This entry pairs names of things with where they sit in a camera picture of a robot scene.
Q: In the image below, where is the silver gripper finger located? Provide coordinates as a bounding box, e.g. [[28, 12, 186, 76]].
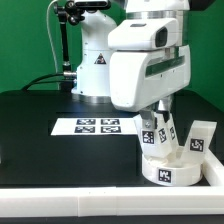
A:
[[157, 96, 173, 122], [140, 109, 155, 130]]

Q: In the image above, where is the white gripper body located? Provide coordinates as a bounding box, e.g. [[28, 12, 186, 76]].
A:
[[109, 46, 191, 112]]

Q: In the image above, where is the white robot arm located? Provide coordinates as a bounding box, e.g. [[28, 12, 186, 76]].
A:
[[74, 0, 216, 130]]

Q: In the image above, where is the white marker sheet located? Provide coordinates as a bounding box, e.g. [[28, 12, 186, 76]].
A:
[[51, 118, 137, 136]]

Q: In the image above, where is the white front fence rail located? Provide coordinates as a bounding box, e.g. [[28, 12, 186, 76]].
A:
[[0, 187, 224, 218]]

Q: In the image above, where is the black mounted camera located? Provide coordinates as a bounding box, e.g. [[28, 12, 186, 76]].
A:
[[74, 0, 110, 9]]

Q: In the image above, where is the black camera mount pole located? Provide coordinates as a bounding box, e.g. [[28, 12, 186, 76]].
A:
[[54, 0, 84, 92]]

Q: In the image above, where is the black cable bundle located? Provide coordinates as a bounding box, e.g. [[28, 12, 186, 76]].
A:
[[21, 72, 78, 92]]

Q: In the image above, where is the white cable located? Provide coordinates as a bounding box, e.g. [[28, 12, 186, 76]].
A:
[[46, 0, 60, 74]]

